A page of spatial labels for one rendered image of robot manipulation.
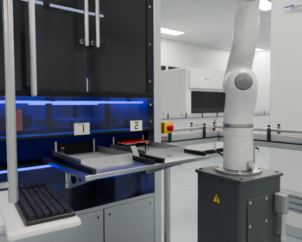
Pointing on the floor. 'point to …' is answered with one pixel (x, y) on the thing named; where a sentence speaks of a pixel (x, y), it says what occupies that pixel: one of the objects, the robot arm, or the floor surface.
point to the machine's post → (156, 137)
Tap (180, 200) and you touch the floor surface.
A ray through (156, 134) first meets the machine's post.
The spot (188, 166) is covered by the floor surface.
